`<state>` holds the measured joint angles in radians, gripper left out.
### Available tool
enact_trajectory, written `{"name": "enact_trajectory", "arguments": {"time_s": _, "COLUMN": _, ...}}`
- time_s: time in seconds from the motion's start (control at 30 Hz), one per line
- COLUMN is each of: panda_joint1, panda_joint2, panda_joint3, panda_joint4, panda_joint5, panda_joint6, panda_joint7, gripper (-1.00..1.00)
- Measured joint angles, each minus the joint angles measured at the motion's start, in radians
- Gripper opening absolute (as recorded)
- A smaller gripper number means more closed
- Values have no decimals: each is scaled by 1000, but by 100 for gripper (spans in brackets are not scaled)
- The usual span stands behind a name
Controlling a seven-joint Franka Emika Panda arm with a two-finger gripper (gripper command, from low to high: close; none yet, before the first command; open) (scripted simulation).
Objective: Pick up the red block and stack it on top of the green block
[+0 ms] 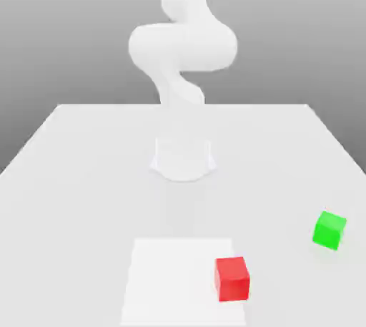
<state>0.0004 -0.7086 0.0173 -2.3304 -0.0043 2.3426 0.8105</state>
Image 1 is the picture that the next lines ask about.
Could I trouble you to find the small red cube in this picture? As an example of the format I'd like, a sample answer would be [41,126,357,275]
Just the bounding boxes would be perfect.
[214,256,251,303]

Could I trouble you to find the small green cube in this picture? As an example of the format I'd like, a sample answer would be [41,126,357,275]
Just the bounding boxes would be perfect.
[312,210,347,251]

